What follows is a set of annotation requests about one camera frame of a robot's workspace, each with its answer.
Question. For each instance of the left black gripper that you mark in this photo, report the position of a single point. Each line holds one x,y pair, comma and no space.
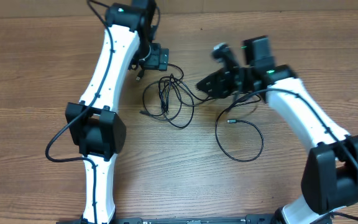
154,61

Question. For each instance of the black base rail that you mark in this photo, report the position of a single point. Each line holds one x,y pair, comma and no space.
191,220

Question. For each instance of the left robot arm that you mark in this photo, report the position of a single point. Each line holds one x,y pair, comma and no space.
94,122

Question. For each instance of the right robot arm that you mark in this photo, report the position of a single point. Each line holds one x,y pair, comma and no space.
330,177

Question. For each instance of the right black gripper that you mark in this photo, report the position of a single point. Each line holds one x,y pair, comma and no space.
216,84

